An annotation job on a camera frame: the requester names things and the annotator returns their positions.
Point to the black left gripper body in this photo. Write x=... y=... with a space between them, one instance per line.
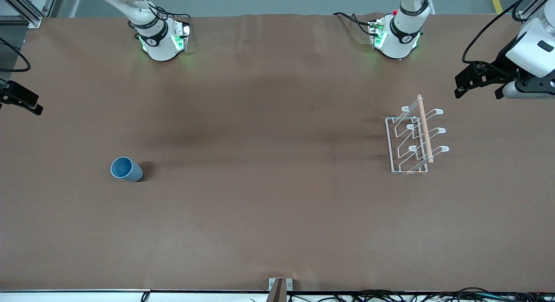
x=498 y=68

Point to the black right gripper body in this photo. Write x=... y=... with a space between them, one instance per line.
x=13 y=95

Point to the blue plastic cup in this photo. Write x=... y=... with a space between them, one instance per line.
x=125 y=168

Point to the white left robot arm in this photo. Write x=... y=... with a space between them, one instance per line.
x=401 y=42

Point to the right arm base connector plate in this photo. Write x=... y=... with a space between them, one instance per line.
x=182 y=37

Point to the left arm base connector plate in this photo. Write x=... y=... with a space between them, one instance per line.
x=377 y=33

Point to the brown table cover sheet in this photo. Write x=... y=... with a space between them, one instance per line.
x=277 y=206

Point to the aluminium frame profile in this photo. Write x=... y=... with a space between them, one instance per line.
x=535 y=3
x=26 y=11

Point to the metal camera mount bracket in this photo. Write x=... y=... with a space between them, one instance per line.
x=288 y=284

